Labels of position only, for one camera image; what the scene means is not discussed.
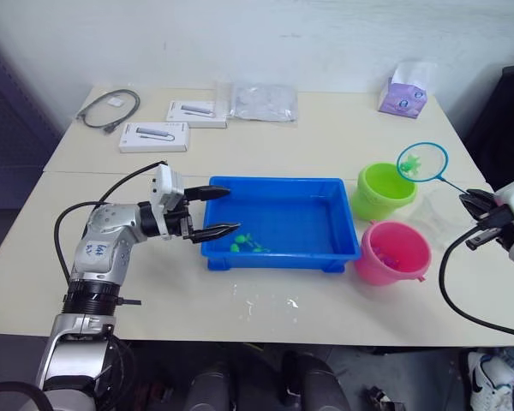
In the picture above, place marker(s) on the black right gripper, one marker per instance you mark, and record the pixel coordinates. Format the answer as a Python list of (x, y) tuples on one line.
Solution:
[(497, 220)]

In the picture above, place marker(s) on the blue-rimmed fishing net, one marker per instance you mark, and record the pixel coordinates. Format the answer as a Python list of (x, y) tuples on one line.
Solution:
[(445, 173)]

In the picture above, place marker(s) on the dark rounded shape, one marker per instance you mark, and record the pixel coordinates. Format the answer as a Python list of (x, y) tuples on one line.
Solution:
[(207, 391), (312, 381)]

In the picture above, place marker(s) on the purple toy fish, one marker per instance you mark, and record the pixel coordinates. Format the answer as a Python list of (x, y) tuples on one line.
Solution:
[(387, 259)]

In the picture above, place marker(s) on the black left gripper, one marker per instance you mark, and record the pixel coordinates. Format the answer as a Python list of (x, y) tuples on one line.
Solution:
[(177, 222)]

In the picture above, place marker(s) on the white sneaker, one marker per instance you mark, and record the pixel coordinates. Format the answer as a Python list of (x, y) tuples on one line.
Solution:
[(490, 381)]

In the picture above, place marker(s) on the green plastic bucket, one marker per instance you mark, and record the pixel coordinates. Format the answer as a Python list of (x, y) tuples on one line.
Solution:
[(370, 201)]

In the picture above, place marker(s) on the pink plastic bucket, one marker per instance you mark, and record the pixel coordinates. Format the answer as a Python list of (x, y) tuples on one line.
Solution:
[(381, 274)]

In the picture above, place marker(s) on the grey plastic bag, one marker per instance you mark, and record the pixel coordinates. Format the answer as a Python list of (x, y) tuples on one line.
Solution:
[(261, 103)]

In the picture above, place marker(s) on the black chair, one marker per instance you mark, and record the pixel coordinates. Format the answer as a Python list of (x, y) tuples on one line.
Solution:
[(501, 120)]

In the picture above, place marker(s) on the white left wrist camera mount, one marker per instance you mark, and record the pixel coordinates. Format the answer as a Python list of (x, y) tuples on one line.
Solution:
[(168, 184)]

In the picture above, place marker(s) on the white product box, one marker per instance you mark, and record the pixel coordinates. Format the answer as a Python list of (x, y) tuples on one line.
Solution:
[(154, 138), (195, 113)]

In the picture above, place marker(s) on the purple tissue pack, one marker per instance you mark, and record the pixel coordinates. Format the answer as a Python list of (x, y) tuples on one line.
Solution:
[(400, 100)]

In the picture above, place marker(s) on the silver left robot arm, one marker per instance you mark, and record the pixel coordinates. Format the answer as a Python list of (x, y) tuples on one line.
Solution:
[(107, 240)]

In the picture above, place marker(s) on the small white tag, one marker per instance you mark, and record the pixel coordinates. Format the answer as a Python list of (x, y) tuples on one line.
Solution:
[(116, 103)]

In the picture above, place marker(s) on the green toy fish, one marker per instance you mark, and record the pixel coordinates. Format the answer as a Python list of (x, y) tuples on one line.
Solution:
[(239, 242), (410, 164), (259, 247)]

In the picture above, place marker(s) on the blue plastic tub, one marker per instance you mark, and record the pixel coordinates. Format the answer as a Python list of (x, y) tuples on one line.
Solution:
[(325, 252)]

